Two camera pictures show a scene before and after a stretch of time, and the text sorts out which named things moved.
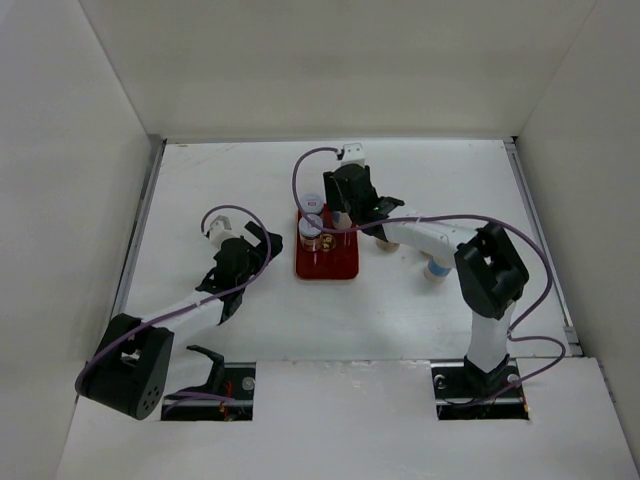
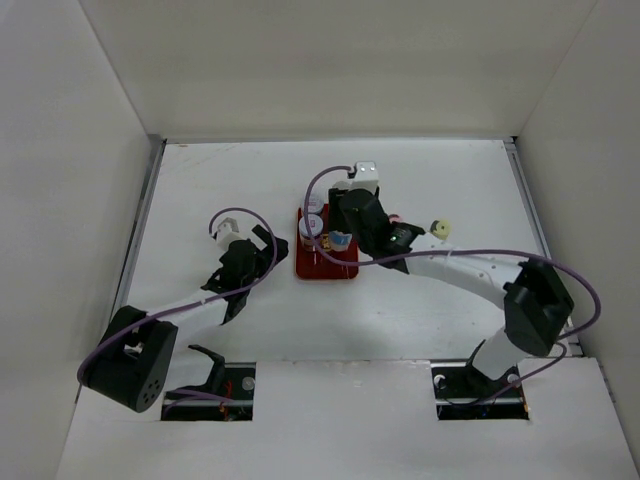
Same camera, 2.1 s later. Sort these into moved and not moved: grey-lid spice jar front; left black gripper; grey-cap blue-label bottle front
Moved: grey-cap blue-label bottle front
Not moved: grey-lid spice jar front; left black gripper
